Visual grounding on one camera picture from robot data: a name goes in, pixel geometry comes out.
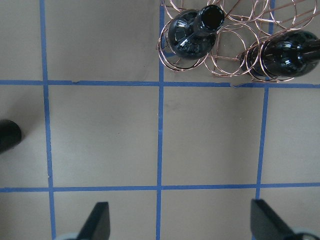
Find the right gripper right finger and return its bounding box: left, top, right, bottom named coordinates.
left=250, top=199, right=297, bottom=240

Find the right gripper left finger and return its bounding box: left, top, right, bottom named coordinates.
left=78, top=202, right=110, bottom=240

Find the dark wine bottle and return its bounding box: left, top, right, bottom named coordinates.
left=0, top=119, right=22, bottom=154
left=240, top=30, right=320, bottom=78
left=167, top=4, right=225, bottom=60

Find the copper wire bottle basket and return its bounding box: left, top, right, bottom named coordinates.
left=157, top=0, right=320, bottom=83

